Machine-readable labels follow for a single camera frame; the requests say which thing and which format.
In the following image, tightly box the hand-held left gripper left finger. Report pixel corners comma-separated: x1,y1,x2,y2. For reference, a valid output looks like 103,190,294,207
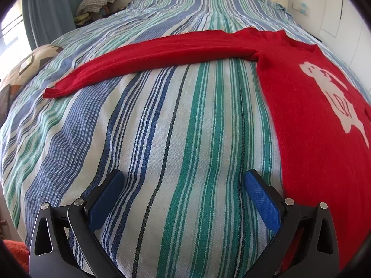
29,169,125,278

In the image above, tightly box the window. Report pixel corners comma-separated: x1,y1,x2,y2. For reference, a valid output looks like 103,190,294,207
0,6,32,82

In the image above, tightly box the red sweater with white print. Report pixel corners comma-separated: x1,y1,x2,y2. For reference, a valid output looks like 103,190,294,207
43,28,371,278

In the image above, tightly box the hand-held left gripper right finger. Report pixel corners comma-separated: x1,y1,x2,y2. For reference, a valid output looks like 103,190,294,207
244,169,339,278

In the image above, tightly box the orange fuzzy cloth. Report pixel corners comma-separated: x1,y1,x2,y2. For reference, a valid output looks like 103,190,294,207
4,239,31,273

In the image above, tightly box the blue curtain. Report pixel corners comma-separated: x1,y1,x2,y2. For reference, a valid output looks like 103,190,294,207
22,0,79,48

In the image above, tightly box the brown patterned pillow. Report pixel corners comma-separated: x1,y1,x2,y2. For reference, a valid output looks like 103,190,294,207
0,45,64,113

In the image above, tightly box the striped bed sheet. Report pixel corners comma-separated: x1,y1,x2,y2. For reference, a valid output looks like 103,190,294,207
0,0,371,278

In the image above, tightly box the white wardrobe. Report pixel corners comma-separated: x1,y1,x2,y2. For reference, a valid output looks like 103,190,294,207
319,0,371,73

